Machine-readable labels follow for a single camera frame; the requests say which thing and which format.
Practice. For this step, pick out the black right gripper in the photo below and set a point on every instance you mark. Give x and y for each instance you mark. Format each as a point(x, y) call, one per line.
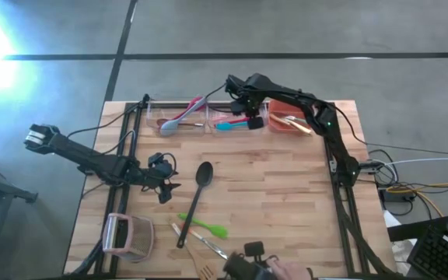
point(249, 109)

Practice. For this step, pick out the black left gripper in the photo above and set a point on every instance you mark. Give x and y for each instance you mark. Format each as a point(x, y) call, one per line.
point(158, 175)

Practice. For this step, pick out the pink silicone spatula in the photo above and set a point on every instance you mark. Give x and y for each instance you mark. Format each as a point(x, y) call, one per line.
point(233, 119)

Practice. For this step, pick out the teal silicone spatula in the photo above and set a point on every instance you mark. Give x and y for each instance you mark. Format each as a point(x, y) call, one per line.
point(226, 126)

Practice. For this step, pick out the black nylon spoon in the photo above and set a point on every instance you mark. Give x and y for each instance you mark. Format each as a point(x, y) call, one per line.
point(204, 175)

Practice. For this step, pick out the green silicone spatula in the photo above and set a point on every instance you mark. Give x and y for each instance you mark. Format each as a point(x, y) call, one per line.
point(218, 231)

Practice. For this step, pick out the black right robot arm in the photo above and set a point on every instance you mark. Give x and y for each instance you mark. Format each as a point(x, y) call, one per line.
point(286, 95)

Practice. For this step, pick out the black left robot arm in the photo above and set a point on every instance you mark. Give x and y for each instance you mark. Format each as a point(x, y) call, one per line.
point(84, 155)

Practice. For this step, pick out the clear plastic bin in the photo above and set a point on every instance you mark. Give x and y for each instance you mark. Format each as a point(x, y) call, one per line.
point(228, 134)
point(158, 110)

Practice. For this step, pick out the orange plastic bin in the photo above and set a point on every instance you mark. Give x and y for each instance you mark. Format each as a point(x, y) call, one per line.
point(276, 128)

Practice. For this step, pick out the pink mesh utensil holder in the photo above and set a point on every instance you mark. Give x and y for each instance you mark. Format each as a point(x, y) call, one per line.
point(138, 241)

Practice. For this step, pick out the black handheld leader gripper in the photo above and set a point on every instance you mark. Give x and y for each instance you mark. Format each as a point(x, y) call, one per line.
point(243, 268)

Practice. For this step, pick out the person's hand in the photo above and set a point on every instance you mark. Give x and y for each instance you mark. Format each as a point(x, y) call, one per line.
point(290, 270)

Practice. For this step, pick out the black power strip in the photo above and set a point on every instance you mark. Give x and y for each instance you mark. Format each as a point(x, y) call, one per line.
point(395, 196)

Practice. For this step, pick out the white crumpled paper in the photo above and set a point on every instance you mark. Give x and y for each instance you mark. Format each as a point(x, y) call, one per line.
point(390, 219)

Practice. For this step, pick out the black laptop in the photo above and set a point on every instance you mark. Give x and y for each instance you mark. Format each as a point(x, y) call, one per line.
point(442, 256)

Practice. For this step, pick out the black aluminium table frame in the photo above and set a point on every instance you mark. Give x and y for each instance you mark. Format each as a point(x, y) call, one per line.
point(132, 107)

